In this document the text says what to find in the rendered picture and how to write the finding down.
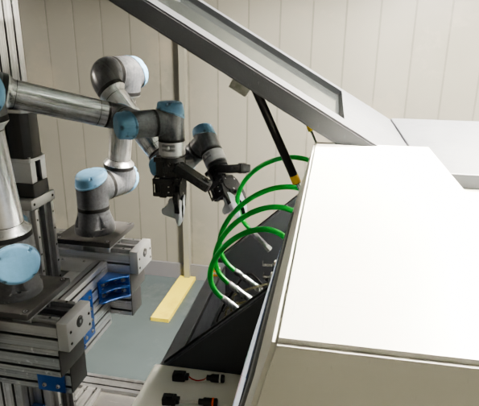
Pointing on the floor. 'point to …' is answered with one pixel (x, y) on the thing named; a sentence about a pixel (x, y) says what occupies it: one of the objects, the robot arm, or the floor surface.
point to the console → (386, 289)
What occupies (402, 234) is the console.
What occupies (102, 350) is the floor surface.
